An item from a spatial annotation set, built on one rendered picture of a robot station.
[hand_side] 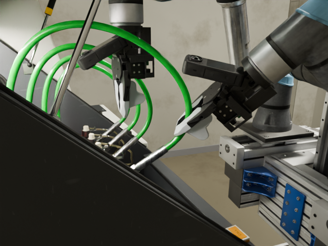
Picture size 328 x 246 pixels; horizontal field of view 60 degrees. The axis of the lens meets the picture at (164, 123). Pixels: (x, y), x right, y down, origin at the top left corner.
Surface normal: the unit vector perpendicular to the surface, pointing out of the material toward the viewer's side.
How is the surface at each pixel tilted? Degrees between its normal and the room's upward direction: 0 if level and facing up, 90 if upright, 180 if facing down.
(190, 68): 103
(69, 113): 90
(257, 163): 90
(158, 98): 90
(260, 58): 71
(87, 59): 91
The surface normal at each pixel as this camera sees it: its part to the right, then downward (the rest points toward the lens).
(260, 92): -0.15, 0.51
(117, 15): -0.33, 0.29
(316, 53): -0.39, 0.62
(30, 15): 0.44, 0.28
